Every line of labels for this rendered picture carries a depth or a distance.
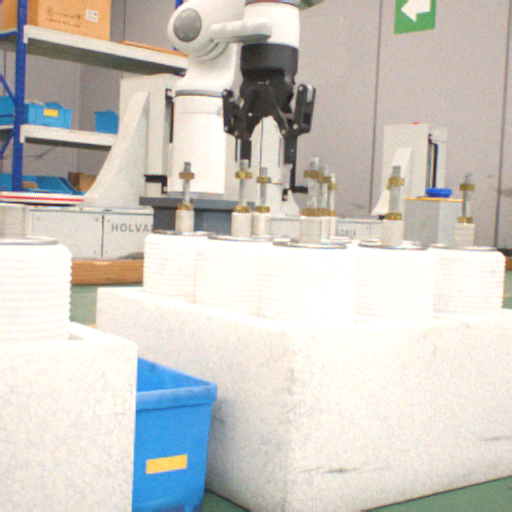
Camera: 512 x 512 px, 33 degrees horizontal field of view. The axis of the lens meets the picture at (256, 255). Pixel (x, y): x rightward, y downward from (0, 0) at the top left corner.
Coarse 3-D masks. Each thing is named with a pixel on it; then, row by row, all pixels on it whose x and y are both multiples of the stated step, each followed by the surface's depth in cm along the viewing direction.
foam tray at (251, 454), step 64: (128, 320) 100; (192, 320) 89; (256, 320) 82; (384, 320) 87; (448, 320) 90; (256, 384) 80; (320, 384) 78; (384, 384) 83; (448, 384) 89; (256, 448) 80; (320, 448) 79; (384, 448) 84; (448, 448) 90
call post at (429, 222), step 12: (408, 204) 126; (420, 204) 124; (432, 204) 122; (444, 204) 122; (456, 204) 123; (408, 216) 126; (420, 216) 124; (432, 216) 122; (444, 216) 122; (456, 216) 123; (408, 228) 126; (420, 228) 124; (432, 228) 122; (444, 228) 122; (408, 240) 126; (420, 240) 124; (432, 240) 122; (444, 240) 122
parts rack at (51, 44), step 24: (0, 0) 592; (24, 0) 569; (24, 24) 570; (0, 48) 621; (24, 48) 571; (48, 48) 646; (72, 48) 641; (96, 48) 611; (120, 48) 626; (0, 72) 594; (24, 72) 573; (144, 72) 714; (168, 72) 732; (24, 96) 574; (48, 144) 655; (72, 144) 670; (96, 144) 619
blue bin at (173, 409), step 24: (144, 360) 92; (144, 384) 91; (168, 384) 87; (192, 384) 84; (216, 384) 81; (144, 408) 76; (168, 408) 77; (192, 408) 79; (144, 432) 76; (168, 432) 78; (192, 432) 79; (144, 456) 77; (168, 456) 78; (192, 456) 80; (144, 480) 77; (168, 480) 78; (192, 480) 80; (144, 504) 77; (168, 504) 79; (192, 504) 80
